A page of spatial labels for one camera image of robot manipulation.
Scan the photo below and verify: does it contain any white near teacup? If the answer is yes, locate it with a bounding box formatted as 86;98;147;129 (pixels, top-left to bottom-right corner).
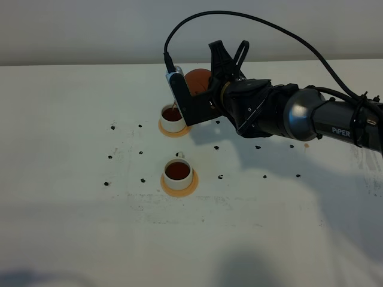
163;152;193;191

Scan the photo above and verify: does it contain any orange near cup coaster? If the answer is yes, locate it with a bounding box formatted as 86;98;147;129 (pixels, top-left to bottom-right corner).
160;167;199;197

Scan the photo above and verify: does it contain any white far teacup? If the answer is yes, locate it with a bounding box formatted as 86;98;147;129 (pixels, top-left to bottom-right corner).
160;104;186;133

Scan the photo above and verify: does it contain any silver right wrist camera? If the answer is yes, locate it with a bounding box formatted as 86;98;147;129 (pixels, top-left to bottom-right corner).
165;65;222;127

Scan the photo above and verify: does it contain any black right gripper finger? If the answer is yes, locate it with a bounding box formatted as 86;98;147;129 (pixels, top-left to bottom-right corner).
209;40;244;82

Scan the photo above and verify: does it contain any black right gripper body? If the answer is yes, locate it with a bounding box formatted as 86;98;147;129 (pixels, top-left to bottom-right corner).
208;77;271;120

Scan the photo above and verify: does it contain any orange cup coaster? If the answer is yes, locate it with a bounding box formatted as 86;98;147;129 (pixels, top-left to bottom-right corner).
158;117;192;138
160;167;199;197

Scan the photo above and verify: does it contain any white teacup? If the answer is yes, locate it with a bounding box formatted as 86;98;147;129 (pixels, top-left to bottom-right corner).
160;104;186;133
163;152;193;191

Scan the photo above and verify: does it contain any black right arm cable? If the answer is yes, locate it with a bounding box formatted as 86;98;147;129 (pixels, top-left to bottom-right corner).
163;11;383;105

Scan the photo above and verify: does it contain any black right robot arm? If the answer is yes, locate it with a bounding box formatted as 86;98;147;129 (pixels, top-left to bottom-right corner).
209;41;382;152

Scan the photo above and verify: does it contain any brown clay teapot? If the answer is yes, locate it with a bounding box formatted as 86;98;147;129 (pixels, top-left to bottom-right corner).
168;67;211;112

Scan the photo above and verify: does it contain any orange far cup coaster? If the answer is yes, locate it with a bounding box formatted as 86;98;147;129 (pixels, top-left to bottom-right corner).
158;117;192;138

